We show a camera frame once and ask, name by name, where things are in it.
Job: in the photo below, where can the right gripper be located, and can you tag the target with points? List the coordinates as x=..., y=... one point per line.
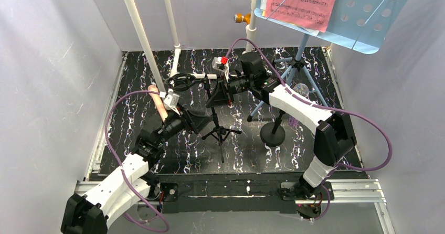
x=225, y=90

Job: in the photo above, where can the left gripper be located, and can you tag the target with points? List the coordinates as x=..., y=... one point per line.
x=189, y=117

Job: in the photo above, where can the pink microphone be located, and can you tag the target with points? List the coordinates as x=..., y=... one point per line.
x=158, y=102

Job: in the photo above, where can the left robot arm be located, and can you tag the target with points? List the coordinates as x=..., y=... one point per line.
x=98, y=208

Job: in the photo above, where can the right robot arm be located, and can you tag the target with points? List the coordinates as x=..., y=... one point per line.
x=333, y=130

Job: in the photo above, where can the black round-base microphone stand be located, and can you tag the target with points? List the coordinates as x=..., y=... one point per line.
x=273, y=134

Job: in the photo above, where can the orange knob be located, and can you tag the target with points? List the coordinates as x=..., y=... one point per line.
x=240, y=18

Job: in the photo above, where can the pink sheet music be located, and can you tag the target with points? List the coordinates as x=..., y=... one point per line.
x=313, y=15

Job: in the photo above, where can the blue music stand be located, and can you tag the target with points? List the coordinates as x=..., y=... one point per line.
x=360, y=25

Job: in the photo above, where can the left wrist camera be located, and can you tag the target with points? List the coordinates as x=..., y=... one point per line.
x=170, y=101

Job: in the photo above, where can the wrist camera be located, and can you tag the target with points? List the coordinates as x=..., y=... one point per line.
x=220, y=64
x=170, y=101

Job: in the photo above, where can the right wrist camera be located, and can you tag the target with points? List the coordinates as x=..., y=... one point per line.
x=220, y=64

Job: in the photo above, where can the white PVC pipe frame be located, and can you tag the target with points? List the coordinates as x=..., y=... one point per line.
x=200, y=24

